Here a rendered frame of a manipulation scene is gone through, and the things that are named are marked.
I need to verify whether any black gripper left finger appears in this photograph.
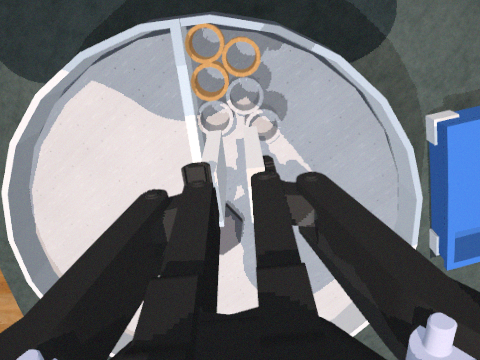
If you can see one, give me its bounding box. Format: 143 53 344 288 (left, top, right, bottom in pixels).
0 130 227 360

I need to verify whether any blue plastic crate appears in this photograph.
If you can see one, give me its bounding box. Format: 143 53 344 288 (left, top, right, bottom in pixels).
425 106 480 270

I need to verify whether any grey hollow cylinder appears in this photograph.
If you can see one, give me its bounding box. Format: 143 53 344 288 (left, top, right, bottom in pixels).
197 97 234 135
244 103 281 144
226 75 263 115

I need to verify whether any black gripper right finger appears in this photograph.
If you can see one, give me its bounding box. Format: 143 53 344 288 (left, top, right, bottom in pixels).
243 126 480 360

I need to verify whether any tan hollow cylinder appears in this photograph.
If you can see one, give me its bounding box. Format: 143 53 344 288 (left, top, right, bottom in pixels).
185 23 225 64
222 36 261 77
191 61 229 101

